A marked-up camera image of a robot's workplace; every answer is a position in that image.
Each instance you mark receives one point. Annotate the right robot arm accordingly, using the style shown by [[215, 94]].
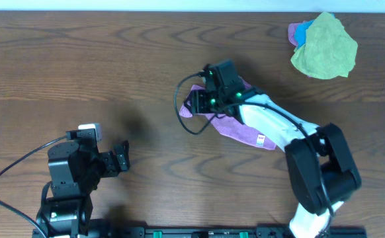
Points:
[[322, 172]]

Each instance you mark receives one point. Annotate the blue microfiber cloth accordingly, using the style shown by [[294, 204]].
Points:
[[300, 34]]

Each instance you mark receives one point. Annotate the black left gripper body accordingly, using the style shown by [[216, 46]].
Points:
[[107, 162]]

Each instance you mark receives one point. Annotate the green microfiber cloth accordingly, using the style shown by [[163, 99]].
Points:
[[327, 51]]

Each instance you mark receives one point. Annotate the purple microfiber cloth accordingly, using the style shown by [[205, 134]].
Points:
[[231, 128]]

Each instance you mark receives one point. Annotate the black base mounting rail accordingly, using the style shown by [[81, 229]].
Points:
[[141, 232]]

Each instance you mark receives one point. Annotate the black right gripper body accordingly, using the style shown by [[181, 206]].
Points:
[[206, 102]]

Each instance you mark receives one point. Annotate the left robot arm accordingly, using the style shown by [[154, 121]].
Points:
[[66, 205]]

